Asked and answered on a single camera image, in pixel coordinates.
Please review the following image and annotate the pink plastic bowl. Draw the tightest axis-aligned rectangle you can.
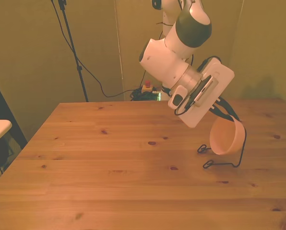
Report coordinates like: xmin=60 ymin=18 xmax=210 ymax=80
xmin=209 ymin=117 xmax=246 ymax=156

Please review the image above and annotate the black wire bowl stand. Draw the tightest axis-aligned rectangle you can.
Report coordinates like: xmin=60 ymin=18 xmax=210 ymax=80
xmin=197 ymin=118 xmax=248 ymax=169

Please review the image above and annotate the black tripod cable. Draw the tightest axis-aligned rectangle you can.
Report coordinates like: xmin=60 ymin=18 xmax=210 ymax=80
xmin=50 ymin=0 xmax=143 ymax=98

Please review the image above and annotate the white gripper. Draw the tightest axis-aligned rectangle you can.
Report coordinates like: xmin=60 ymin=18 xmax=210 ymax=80
xmin=178 ymin=58 xmax=241 ymax=128

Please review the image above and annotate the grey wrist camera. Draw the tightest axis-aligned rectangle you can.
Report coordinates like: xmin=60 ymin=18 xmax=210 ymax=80
xmin=189 ymin=76 xmax=218 ymax=108

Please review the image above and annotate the tangled black cable bundle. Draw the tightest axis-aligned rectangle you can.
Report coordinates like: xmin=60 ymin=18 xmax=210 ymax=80
xmin=129 ymin=88 xmax=158 ymax=102

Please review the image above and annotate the control box with green light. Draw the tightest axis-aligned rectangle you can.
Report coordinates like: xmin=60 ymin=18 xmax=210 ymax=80
xmin=152 ymin=87 xmax=169 ymax=102

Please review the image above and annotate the black tripod pole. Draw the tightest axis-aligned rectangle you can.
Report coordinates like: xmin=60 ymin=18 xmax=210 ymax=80
xmin=58 ymin=0 xmax=90 ymax=103

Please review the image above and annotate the small white wrist module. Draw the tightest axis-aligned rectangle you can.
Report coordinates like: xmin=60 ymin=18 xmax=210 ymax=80
xmin=167 ymin=85 xmax=188 ymax=109

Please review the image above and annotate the yellow red emergency stop button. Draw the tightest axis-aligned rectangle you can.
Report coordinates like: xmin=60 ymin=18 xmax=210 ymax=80
xmin=141 ymin=80 xmax=155 ymax=93

